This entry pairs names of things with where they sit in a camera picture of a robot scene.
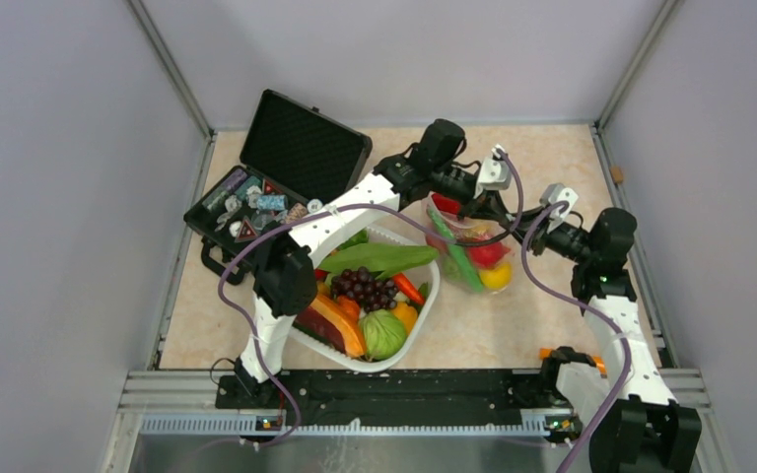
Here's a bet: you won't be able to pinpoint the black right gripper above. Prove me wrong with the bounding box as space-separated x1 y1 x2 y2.
500 205 596 264

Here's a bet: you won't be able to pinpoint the small red toy tomato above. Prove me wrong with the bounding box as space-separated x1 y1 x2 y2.
431 193 462 216

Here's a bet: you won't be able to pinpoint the red toy bell pepper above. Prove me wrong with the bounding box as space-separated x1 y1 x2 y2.
465 241 511 269

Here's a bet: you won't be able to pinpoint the clear zip top bag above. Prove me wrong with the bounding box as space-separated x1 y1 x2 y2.
422 193 514 294

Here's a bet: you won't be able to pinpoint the green toy cucumber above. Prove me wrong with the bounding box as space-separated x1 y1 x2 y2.
426 207 484 293

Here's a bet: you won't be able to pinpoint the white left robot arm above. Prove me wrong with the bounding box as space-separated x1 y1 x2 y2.
229 119 518 408

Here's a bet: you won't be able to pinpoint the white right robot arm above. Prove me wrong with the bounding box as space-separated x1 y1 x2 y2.
520 183 702 472

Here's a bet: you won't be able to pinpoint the green toy lettuce leaf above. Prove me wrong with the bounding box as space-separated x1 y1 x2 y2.
315 228 438 278

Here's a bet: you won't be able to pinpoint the orange marker pen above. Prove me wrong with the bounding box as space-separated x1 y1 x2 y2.
538 347 607 375

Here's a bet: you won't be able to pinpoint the purple toy grapes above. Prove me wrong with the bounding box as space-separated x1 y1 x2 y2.
327 267 399 312

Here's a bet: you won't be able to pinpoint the large green toy cabbage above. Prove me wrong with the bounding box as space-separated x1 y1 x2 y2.
358 309 408 361

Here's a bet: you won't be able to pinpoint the black foam-lined case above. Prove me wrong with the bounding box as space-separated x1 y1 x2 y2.
183 90 373 275

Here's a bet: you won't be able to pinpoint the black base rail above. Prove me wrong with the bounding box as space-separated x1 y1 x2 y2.
215 369 575 433

